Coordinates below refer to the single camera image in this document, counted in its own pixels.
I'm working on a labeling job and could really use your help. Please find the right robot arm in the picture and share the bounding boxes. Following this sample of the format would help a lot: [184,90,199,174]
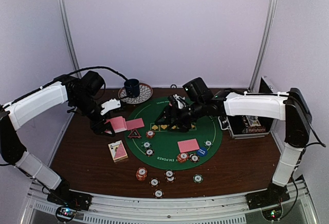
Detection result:
[154,88,315,204]

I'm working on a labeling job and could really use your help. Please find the card box under deck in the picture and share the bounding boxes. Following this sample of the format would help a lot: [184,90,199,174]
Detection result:
[108,140,128,162]

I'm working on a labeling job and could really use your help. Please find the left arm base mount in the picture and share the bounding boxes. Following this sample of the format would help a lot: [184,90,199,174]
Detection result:
[47,191,92,211]

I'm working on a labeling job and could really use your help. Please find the dealt red-backed card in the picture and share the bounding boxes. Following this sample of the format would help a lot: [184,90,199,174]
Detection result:
[126,118,144,130]

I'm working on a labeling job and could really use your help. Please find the dark blue mug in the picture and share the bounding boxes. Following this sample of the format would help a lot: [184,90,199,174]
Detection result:
[124,79,140,98]

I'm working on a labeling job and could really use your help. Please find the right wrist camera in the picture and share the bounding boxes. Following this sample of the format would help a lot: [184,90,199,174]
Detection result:
[168,77,213,109]

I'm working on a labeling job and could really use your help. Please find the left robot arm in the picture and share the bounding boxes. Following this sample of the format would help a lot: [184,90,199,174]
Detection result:
[1,71,120,206]

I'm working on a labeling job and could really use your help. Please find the right aluminium frame post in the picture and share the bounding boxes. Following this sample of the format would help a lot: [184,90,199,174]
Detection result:
[248,0,278,90]

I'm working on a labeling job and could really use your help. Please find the red five chips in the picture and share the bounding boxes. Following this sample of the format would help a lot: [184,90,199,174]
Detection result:
[145,130,155,138]
[177,153,189,163]

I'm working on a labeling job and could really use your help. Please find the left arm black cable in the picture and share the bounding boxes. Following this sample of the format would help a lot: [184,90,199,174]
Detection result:
[61,66,129,83]

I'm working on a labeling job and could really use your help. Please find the green chips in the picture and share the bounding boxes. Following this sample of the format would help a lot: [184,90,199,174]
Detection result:
[142,141,152,149]

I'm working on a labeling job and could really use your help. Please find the hundred chip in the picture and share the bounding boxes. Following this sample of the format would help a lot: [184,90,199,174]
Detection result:
[166,176,175,182]
[145,148,154,157]
[164,170,174,178]
[150,178,159,187]
[153,189,164,199]

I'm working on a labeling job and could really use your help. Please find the aluminium poker chip case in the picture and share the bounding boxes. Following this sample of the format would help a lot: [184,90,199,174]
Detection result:
[218,76,287,139]

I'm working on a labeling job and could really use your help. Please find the red-backed card deck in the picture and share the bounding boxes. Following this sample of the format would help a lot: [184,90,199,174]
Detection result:
[106,116,127,133]

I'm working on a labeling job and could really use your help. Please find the green twenty chip stack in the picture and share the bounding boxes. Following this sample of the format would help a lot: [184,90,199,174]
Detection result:
[193,174,204,183]

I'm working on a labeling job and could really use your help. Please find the red five chip stack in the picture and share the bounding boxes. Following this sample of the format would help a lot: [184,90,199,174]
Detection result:
[136,167,148,181]

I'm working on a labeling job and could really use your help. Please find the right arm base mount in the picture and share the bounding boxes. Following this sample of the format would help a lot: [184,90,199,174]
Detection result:
[245,191,290,210]

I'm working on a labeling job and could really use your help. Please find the aluminium frame post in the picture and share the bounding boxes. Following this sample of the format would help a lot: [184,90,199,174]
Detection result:
[248,0,278,90]
[57,0,80,70]

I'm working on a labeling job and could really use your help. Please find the left aluminium frame post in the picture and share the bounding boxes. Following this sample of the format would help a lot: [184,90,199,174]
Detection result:
[57,0,80,70]

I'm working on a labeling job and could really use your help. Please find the hundred chips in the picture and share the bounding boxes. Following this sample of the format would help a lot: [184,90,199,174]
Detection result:
[189,153,200,163]

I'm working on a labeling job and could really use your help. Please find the round green poker mat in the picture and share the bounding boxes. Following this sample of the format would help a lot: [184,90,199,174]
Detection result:
[124,97,223,171]

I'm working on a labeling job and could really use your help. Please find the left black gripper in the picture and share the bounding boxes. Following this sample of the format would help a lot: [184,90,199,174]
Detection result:
[71,93,115,137]

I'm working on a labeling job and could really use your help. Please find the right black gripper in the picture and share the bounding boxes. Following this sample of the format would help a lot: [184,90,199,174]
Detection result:
[155,99,206,132]

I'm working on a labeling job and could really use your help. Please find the patterned ceramic saucer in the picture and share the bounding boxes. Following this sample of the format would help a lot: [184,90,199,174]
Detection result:
[118,83,153,105]

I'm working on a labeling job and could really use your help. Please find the blue small blind button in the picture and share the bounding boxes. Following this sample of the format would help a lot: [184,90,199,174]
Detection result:
[196,147,208,157]

